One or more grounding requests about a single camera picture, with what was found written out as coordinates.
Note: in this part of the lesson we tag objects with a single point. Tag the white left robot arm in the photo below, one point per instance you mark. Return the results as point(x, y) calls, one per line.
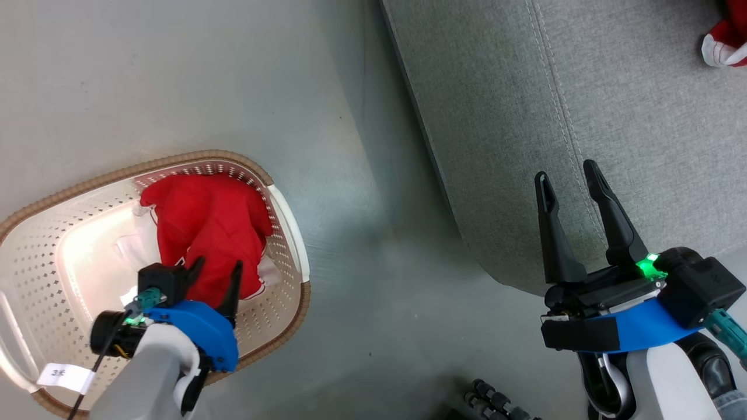
point(146, 379)

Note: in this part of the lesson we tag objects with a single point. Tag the red and white garment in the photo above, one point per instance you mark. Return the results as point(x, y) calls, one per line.
point(726, 41)

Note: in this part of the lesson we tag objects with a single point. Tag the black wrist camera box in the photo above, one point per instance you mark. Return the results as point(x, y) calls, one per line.
point(163, 279)
point(700, 291)

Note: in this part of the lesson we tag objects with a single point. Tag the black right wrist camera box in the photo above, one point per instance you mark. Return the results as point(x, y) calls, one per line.
point(700, 291)

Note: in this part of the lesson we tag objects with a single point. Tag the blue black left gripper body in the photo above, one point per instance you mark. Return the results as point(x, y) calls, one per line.
point(204, 332)

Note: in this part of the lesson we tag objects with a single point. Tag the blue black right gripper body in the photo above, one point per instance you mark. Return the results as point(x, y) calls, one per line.
point(607, 303)

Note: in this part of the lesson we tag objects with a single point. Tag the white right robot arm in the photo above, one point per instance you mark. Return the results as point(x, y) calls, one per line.
point(659, 385)

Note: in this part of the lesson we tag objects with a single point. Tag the grey fabric sofa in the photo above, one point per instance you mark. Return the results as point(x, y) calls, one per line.
point(583, 87)

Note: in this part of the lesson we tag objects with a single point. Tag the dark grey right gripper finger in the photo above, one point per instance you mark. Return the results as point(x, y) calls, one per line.
point(618, 227)
point(554, 239)

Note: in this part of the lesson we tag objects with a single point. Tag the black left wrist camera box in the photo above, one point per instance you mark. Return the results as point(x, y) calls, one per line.
point(163, 279)

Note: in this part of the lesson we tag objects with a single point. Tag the grey blue denim cloth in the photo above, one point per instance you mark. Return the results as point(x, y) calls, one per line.
point(732, 407)

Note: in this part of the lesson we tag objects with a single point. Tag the perforated beige laundry basket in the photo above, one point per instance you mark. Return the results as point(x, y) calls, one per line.
point(52, 245)

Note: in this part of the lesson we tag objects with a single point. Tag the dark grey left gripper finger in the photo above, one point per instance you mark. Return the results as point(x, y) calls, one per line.
point(195, 271)
point(233, 297)

